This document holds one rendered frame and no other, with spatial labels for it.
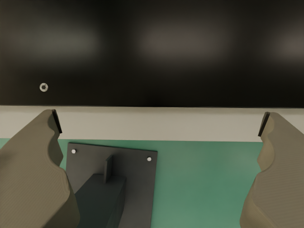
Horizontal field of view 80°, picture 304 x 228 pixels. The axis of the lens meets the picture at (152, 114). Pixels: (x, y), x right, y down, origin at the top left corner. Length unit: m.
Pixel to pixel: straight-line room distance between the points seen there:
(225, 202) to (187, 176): 0.25
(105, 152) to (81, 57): 0.83
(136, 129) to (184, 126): 0.06
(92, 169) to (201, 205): 0.62
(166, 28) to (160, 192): 0.94
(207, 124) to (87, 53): 0.16
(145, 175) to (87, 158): 0.32
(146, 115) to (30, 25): 0.16
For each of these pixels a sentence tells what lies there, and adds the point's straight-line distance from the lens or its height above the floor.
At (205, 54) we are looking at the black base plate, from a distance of 0.21.
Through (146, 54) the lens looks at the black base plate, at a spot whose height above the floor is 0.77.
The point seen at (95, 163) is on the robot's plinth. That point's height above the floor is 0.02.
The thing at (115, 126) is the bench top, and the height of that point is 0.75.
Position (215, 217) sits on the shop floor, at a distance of 1.18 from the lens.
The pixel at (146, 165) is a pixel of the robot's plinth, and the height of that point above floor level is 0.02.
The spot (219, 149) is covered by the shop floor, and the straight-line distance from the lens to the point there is 1.04.
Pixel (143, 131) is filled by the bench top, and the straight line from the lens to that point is 0.22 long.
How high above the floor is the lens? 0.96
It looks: 87 degrees down
